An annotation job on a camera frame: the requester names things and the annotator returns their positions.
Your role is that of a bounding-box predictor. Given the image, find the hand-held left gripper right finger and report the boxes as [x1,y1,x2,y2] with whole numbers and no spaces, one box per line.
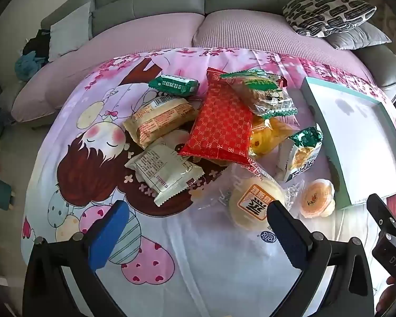
[267,200,374,317]

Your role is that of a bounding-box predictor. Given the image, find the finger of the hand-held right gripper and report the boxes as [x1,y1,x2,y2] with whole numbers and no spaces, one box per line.
[366,193,396,238]

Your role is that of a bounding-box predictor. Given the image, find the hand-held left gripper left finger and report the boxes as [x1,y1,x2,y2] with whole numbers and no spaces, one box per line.
[22,200,130,317]

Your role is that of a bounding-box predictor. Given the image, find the orange jelly cup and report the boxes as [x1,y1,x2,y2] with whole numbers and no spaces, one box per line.
[300,178,336,218]

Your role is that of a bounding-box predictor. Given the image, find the clear bun packet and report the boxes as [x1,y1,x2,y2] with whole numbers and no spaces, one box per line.
[218,163,304,235]

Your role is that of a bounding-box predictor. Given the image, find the white and green snack packet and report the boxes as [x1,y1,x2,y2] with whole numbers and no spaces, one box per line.
[277,127,323,183]

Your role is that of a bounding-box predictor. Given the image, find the cream white snack packet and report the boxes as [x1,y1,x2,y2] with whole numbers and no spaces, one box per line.
[125,138,204,207]

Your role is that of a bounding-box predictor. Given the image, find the white box with teal rim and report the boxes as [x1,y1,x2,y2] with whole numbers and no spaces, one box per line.
[300,77,396,211]

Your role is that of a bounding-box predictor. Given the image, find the yellow snack packet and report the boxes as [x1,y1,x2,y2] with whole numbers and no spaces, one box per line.
[249,115,301,157]

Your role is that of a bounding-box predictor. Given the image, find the beige cake packet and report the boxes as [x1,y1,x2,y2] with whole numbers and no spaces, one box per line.
[123,96,199,149]

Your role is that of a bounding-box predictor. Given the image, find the red patterned snack packet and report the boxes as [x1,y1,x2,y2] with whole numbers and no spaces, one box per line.
[178,68,254,165]

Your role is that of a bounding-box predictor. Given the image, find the clear green cookie packet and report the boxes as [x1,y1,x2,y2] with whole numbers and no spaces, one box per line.
[220,69,298,119]

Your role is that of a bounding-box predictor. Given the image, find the small green snack packet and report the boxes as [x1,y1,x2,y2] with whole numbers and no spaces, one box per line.
[148,74,199,97]

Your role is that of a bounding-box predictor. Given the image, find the person's right hand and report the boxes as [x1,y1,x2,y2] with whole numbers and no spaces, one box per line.
[376,276,396,314]

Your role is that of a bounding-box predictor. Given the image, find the printed pink blanket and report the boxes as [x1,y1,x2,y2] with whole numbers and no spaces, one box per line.
[21,47,396,317]

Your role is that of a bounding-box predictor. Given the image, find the grey pillow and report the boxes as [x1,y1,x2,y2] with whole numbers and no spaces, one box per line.
[325,21,392,51]

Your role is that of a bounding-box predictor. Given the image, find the teal cloth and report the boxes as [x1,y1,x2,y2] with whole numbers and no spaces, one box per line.
[15,53,48,80]

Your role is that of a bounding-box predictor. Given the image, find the beige patterned curtain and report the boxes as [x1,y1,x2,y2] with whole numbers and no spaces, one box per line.
[320,0,396,60]

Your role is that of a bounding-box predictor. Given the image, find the pink sofa cover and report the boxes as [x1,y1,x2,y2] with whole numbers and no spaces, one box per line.
[11,10,373,129]

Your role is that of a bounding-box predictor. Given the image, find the dark clothes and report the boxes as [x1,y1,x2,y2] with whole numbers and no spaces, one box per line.
[22,29,51,60]

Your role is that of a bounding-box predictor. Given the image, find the black and white patterned pillow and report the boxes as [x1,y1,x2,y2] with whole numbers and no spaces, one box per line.
[283,0,377,38]

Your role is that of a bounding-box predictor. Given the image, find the light grey cushion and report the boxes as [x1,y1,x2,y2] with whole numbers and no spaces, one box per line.
[48,2,92,62]

